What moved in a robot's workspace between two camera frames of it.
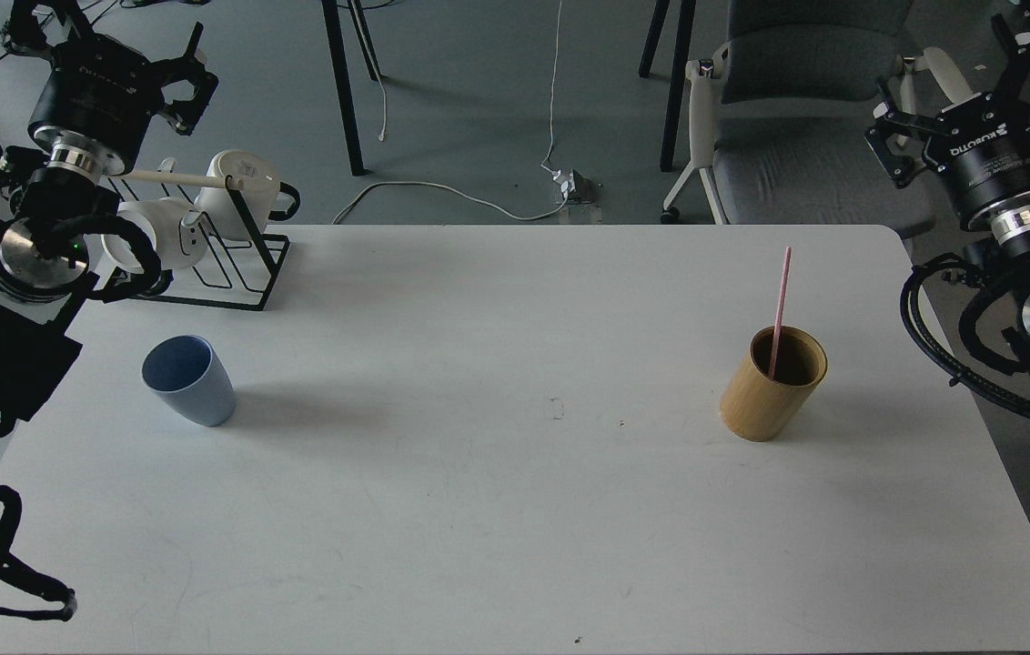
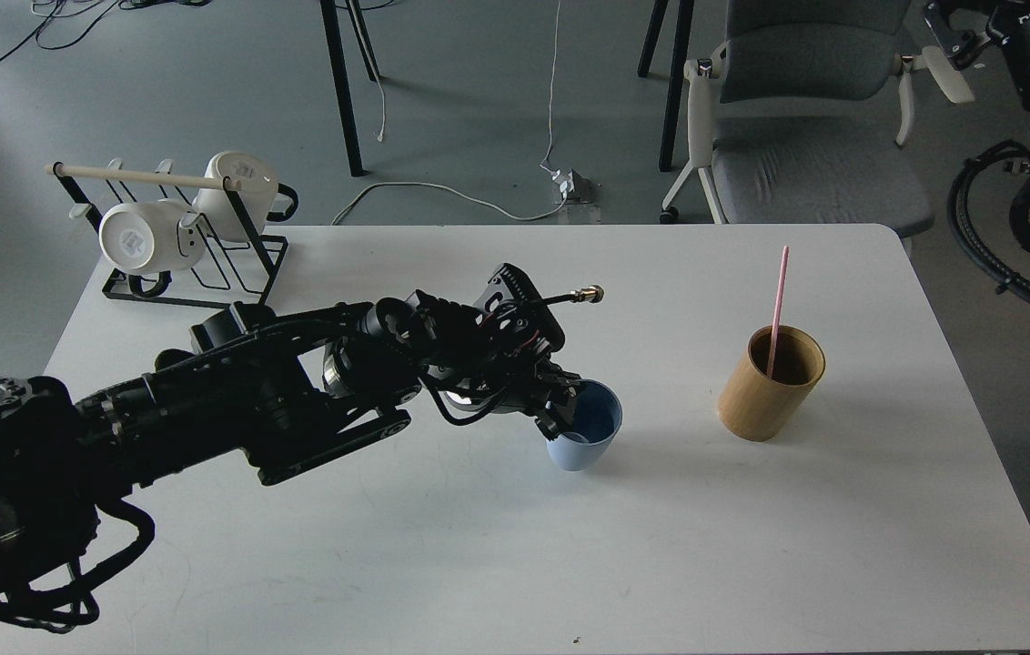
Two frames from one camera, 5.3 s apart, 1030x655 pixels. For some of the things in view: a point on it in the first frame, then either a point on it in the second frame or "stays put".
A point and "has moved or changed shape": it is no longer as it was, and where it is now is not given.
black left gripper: [101, 95] -> [486, 357]
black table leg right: [679, 74] stays put
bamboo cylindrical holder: [758, 409] stays put
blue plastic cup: [186, 372] has moved or changed shape
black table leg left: [337, 45] stays put
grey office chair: [778, 121] stays put
